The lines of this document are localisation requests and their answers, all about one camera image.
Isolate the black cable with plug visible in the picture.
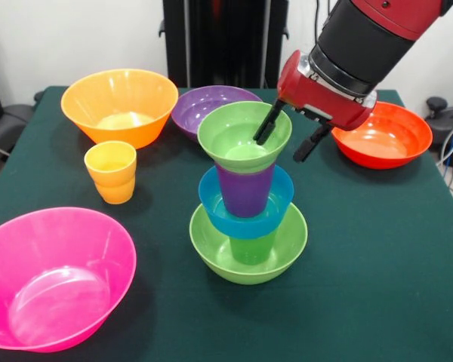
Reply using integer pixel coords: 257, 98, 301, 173
313, 0, 322, 42

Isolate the tangle of floor cables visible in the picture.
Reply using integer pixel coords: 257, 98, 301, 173
436, 116, 453, 201

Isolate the small green plastic bowl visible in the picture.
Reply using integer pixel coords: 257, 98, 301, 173
196, 100, 293, 175

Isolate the yellow plastic cup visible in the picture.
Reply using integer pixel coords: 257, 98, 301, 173
83, 140, 137, 206

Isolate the red plastic bowl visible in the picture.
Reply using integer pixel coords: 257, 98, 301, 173
331, 100, 434, 170

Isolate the large green plastic bowl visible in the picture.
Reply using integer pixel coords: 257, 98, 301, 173
189, 201, 309, 286

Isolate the purple plastic bowl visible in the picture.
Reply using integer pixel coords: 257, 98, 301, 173
171, 84, 263, 143

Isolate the black pedestal leg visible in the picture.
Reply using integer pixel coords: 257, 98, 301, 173
0, 103, 37, 152
418, 97, 453, 169

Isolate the purple plastic cup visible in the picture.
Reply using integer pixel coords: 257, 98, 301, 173
214, 161, 277, 219

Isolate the green plastic cup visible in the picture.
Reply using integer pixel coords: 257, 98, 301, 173
229, 233, 279, 265

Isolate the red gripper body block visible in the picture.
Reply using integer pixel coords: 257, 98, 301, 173
277, 50, 375, 132

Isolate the dark green table cloth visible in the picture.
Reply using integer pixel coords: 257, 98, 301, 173
0, 85, 453, 362

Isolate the large pink plastic bowl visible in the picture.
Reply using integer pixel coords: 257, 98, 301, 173
0, 206, 138, 354

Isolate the orange plastic bowl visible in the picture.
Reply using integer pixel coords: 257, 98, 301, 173
60, 68, 180, 151

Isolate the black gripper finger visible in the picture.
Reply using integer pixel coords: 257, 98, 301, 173
253, 99, 288, 146
292, 123, 333, 164

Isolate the blue plastic bowl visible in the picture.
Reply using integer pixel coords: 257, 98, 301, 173
198, 164, 295, 241

